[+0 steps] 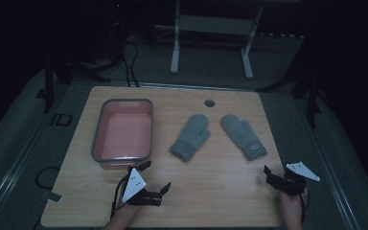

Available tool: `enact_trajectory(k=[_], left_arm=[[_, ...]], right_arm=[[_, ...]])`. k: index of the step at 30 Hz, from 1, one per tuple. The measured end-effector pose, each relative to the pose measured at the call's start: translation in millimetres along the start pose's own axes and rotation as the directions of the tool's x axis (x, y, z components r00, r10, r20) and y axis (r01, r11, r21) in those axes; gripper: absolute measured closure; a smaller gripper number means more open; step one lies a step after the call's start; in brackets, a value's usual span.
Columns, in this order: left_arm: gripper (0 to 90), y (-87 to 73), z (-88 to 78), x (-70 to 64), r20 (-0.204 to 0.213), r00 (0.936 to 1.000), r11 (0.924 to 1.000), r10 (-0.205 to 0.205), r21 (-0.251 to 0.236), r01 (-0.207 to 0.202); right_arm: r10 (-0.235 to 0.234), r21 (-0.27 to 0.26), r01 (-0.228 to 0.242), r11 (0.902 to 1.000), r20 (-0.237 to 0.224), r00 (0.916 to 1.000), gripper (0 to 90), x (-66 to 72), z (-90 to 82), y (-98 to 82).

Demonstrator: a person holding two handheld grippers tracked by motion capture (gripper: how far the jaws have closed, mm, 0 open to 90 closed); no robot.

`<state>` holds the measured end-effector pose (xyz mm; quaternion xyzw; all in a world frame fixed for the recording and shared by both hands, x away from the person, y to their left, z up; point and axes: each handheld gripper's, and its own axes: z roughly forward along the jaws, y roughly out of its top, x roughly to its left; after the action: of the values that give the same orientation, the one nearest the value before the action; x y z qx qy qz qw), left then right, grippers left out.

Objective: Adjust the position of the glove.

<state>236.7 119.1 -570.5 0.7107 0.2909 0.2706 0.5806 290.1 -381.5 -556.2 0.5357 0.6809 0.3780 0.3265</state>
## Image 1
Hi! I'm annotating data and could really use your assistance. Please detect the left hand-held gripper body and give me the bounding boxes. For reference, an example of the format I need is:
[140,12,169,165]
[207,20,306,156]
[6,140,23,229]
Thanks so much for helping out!
[121,167,164,207]

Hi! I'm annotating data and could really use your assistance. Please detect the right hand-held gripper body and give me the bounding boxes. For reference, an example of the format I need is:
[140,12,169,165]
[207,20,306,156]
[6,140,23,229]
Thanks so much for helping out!
[277,161,321,196]

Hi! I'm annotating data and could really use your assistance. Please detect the pink bin with grey rim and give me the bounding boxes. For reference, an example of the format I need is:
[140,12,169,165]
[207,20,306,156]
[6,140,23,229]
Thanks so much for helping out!
[91,98,154,171]

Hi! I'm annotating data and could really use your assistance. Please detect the grey mitten with label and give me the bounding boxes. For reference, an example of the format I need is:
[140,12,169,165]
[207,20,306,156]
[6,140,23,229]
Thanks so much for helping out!
[219,114,268,162]

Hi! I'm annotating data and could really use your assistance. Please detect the plain grey mitten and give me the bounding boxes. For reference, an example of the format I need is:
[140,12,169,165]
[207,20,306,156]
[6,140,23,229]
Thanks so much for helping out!
[169,113,212,163]

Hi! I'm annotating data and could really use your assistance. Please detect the person's right hand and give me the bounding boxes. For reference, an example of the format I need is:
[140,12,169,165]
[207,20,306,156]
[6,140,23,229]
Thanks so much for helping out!
[279,188,310,219]

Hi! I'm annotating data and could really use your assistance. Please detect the person's left hand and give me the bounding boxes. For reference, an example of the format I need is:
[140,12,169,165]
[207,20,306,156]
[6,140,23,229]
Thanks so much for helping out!
[112,194,142,222]

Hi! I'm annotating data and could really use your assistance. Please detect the grey tape strip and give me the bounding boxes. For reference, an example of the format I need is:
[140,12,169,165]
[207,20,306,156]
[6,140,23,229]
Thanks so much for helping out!
[40,190,63,204]

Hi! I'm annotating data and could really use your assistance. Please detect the black tripod stand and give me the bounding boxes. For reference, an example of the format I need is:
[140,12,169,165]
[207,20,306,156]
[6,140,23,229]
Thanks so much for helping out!
[257,32,324,129]
[35,18,111,115]

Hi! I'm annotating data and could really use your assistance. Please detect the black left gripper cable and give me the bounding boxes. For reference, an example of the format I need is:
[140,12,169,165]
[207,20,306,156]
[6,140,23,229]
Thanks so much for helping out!
[109,172,132,219]

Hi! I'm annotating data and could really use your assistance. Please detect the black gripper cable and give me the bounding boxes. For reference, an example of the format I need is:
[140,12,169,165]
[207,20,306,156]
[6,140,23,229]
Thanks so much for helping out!
[109,172,132,219]
[299,187,311,224]

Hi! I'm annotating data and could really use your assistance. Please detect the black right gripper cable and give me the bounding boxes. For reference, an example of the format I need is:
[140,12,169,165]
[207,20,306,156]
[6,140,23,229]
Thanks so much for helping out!
[299,187,311,224]

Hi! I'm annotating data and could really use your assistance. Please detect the looped black floor cable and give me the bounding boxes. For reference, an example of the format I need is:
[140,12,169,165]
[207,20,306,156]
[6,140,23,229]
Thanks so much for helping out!
[34,166,61,191]

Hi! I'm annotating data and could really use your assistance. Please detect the black cables on floor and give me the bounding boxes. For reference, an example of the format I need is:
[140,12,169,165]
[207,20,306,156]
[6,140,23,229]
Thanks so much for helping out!
[120,39,141,88]

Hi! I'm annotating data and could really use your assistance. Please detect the white metal stand frame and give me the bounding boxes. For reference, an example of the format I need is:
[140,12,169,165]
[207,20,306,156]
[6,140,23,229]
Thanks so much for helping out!
[154,0,265,81]

